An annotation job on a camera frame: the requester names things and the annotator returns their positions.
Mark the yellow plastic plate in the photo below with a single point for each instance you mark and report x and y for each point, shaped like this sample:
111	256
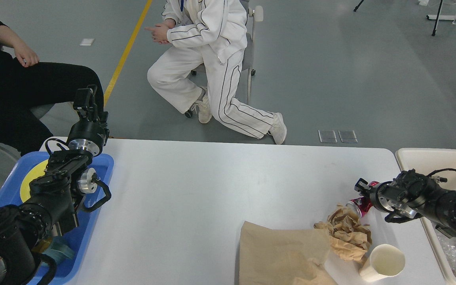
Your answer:
37	171

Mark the clear floor plate right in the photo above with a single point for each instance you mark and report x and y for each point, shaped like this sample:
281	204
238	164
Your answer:
348	136

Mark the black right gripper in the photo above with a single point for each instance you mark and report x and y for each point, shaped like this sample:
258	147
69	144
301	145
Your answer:
373	190

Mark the person in white tracksuit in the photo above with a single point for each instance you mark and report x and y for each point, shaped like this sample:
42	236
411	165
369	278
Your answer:
201	69

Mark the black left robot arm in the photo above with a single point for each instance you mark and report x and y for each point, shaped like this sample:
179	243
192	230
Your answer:
67	186

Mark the person in black trousers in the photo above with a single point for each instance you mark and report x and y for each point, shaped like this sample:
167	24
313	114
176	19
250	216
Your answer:
26	82

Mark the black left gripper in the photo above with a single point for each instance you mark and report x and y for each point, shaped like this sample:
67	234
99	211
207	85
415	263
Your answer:
91	132

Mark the blue plastic tray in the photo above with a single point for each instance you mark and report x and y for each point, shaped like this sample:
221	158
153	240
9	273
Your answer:
79	238

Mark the beige plastic bin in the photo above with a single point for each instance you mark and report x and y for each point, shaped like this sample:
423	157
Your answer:
424	161

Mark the white paper scrap on floor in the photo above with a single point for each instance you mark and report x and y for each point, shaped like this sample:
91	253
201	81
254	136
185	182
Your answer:
86	42

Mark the brown paper bag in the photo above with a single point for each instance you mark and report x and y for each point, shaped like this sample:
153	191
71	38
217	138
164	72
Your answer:
283	257

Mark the brown paper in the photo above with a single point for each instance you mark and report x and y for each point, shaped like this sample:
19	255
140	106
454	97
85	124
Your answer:
349	238

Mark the clear floor plate left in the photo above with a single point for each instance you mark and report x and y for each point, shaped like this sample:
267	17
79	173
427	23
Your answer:
327	136

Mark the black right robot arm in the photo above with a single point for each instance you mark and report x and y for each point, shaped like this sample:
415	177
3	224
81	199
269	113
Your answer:
411	196

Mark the dark teal mug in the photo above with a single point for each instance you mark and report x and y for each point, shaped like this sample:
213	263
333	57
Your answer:
58	249

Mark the clear floor plate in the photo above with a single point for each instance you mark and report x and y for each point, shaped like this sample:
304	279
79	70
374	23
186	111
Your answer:
327	136
348	136

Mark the red round object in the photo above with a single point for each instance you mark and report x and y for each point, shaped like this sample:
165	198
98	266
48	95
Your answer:
360	205

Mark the white cup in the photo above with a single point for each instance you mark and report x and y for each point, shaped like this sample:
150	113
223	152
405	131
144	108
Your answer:
383	262

